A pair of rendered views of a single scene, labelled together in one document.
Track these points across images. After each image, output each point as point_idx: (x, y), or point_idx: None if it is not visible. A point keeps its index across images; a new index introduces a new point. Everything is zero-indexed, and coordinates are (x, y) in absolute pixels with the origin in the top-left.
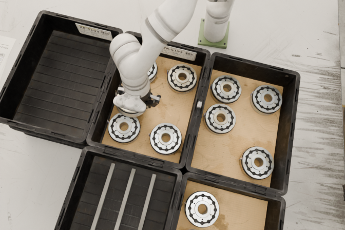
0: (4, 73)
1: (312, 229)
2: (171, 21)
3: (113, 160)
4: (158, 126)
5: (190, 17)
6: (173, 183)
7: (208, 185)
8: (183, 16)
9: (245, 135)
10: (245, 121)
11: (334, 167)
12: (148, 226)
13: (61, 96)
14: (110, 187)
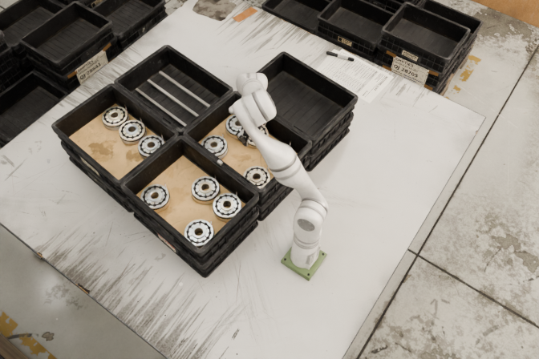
0: None
1: (80, 241)
2: (246, 84)
3: None
4: (225, 143)
5: (245, 95)
6: None
7: None
8: (245, 89)
9: (181, 204)
10: (192, 211)
11: (107, 294)
12: (164, 117)
13: (287, 101)
14: (204, 106)
